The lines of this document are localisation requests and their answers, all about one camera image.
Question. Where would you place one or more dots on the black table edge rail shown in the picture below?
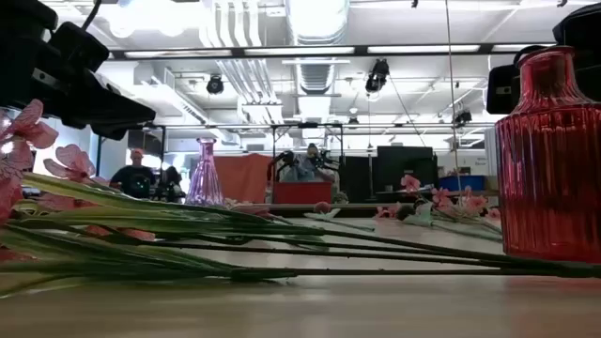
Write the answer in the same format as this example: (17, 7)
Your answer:
(357, 210)

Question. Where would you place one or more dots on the round ceiling ventilation duct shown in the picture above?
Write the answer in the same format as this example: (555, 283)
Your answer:
(317, 75)

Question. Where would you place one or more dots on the purple glass vase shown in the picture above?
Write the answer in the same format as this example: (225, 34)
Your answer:
(205, 183)

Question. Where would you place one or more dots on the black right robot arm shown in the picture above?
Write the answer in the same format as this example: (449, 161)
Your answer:
(582, 23)

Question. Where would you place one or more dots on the pink blossom spray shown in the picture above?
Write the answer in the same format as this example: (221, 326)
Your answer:
(475, 204)

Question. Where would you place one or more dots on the red ribbed glass vase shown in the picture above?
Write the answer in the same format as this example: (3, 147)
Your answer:
(549, 188)

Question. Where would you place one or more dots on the blue plastic bin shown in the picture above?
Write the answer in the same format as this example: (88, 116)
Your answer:
(462, 183)

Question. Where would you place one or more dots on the pink veined flower spray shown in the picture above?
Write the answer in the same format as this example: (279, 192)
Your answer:
(375, 238)

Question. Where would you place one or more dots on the red plastic bin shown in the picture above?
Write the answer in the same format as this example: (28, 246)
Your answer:
(303, 192)

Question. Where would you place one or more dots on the pink bud tulip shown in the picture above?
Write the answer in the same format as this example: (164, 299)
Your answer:
(322, 207)

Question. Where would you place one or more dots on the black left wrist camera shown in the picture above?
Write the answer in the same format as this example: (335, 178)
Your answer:
(80, 47)

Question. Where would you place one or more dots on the black distant frame bar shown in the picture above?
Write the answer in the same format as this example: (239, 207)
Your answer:
(307, 125)

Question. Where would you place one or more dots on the person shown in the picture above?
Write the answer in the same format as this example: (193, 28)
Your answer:
(171, 185)
(134, 180)
(305, 171)

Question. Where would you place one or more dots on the orange panel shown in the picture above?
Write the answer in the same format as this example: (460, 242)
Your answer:
(244, 178)

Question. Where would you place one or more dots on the black overhead camera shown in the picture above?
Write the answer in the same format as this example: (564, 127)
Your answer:
(215, 85)
(378, 75)
(462, 117)

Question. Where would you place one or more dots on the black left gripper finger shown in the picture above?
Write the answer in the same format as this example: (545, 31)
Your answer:
(110, 132)
(122, 110)

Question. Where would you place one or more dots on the black overhead frame bar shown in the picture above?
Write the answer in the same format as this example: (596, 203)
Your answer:
(360, 50)

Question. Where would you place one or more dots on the black partition panel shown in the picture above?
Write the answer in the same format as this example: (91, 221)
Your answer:
(404, 169)

